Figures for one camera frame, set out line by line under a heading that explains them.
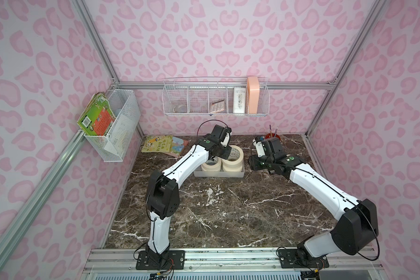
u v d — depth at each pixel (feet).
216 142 2.26
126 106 3.07
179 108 3.05
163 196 1.65
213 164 3.15
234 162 2.81
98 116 2.36
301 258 2.15
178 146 3.72
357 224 1.34
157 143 3.76
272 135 3.41
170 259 2.36
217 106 3.11
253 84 2.68
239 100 3.04
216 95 3.22
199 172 3.29
